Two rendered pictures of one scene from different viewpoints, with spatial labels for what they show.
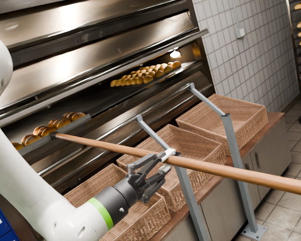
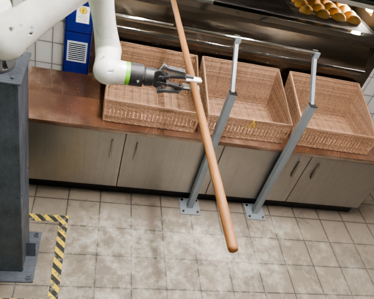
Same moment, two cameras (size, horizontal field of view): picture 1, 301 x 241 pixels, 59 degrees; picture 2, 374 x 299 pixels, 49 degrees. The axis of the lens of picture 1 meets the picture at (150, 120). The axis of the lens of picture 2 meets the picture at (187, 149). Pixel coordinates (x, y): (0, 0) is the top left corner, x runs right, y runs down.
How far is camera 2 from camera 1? 0.93 m
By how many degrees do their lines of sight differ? 26
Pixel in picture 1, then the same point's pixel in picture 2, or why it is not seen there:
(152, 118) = (267, 50)
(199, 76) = (361, 53)
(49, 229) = (99, 57)
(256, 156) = (317, 166)
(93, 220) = (120, 72)
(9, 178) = (100, 16)
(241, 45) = not seen: outside the picture
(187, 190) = (219, 125)
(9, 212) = not seen: hidden behind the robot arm
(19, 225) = not seen: hidden behind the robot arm
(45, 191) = (112, 37)
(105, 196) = (136, 67)
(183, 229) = (194, 148)
